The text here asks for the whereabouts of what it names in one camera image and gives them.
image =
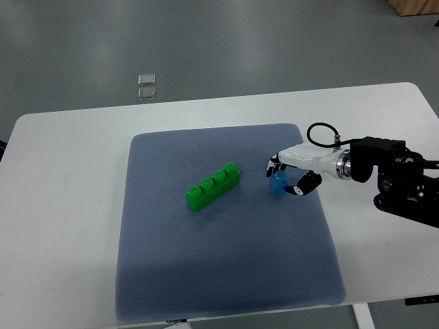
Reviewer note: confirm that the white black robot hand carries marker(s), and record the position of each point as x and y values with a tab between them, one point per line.
316	161

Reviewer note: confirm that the small blue block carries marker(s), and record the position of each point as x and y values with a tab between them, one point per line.
278	182

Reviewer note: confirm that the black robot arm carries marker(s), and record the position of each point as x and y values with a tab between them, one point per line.
404	189

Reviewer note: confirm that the long green block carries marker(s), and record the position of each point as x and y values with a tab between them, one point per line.
210	189

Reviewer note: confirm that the blue-grey textured mat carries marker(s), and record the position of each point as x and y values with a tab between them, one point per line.
247	251

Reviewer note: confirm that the white table leg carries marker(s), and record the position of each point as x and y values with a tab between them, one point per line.
363	316

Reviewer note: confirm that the black table control panel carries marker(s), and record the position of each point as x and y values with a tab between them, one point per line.
414	301

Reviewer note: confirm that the wooden box corner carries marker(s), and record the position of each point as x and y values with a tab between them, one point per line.
414	7

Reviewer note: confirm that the upper metal floor plate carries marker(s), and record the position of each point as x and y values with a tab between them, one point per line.
145	79

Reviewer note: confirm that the black object at left edge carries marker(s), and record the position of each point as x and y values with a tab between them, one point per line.
3	146

